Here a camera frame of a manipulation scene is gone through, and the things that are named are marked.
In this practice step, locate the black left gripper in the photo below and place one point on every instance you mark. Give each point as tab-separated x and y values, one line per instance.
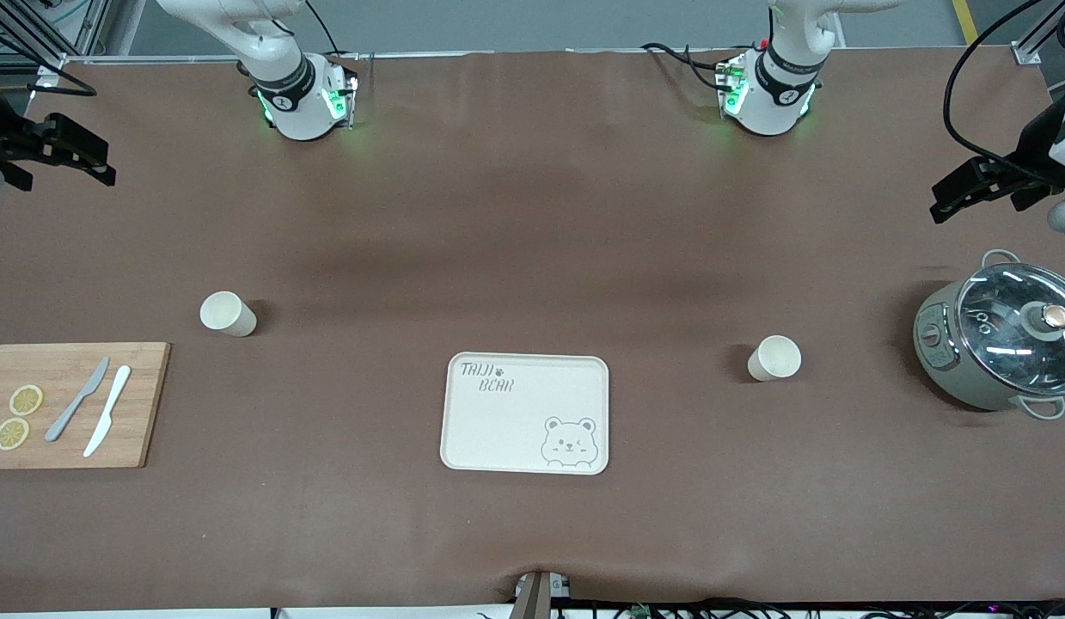
1035	144

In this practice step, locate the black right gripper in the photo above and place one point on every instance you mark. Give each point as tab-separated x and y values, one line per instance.
1	131

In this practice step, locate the white plastic cup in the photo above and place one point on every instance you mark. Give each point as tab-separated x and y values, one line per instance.
774	358
227	314

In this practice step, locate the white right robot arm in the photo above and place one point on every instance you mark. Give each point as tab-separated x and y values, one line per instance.
296	103

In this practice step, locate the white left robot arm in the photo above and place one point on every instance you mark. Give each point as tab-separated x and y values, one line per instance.
768	103

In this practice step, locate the cream bear print tray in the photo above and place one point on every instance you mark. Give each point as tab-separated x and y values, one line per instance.
515	425

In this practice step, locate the glass pot lid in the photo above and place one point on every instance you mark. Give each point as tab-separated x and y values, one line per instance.
1005	331

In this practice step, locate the grey-green electric cooking pot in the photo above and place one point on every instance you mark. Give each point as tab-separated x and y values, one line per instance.
940	352

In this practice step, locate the grey plastic knife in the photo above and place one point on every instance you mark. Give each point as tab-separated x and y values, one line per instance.
76	401

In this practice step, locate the lemon slice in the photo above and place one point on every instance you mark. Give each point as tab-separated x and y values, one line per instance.
26	400
12	433

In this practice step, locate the bamboo cutting board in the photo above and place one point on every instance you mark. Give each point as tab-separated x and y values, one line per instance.
137	404

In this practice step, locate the white plastic knife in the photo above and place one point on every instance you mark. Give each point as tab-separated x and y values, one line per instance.
107	411

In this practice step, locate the aluminium frame profile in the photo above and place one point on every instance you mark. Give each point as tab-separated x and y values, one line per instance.
76	30

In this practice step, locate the metal corner bracket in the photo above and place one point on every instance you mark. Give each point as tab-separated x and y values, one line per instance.
1028	53

